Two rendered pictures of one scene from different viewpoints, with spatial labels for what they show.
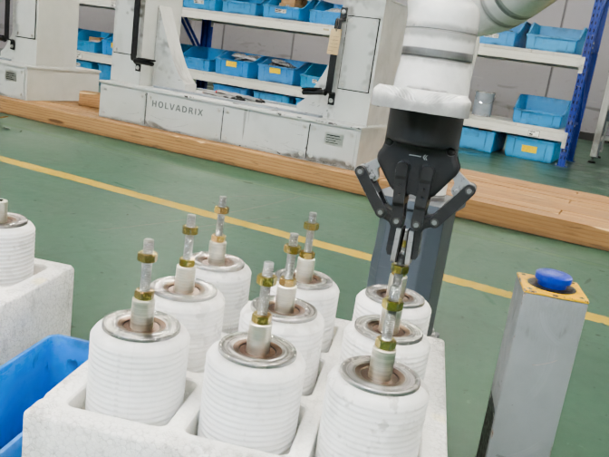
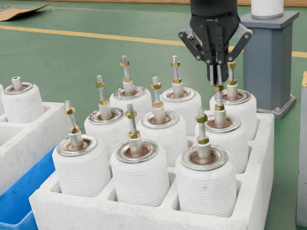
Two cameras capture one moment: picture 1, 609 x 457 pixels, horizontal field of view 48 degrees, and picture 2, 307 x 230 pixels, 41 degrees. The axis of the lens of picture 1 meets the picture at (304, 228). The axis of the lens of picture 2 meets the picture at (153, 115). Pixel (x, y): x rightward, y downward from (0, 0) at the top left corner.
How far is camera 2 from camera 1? 0.19 m
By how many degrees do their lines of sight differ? 19
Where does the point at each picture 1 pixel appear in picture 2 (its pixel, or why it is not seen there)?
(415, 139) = (204, 12)
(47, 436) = (42, 208)
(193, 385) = not seen: hidden behind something
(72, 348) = not seen: hidden behind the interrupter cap
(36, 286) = (44, 120)
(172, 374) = (96, 169)
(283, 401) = (152, 178)
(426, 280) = (277, 69)
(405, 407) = (215, 176)
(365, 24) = not seen: outside the picture
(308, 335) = (172, 133)
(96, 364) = (57, 169)
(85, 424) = (56, 201)
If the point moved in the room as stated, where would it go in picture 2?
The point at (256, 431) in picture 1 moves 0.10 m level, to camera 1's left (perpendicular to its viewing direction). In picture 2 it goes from (141, 195) to (85, 193)
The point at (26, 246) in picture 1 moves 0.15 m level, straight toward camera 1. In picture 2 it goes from (34, 99) to (29, 125)
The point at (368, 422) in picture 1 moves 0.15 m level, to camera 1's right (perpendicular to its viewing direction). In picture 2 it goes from (196, 186) to (299, 189)
